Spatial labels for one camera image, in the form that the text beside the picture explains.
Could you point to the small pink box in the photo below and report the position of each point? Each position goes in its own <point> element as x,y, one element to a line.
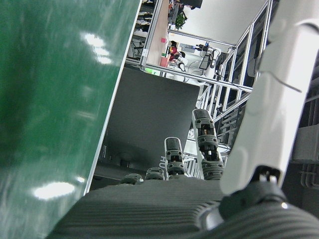
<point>164,61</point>

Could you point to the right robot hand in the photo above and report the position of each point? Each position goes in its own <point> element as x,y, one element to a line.
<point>149,211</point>

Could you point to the green potted plant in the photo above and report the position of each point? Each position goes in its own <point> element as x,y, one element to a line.
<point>180,21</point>

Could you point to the green belt conveyor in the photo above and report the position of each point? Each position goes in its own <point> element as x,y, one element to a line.
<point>49,99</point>

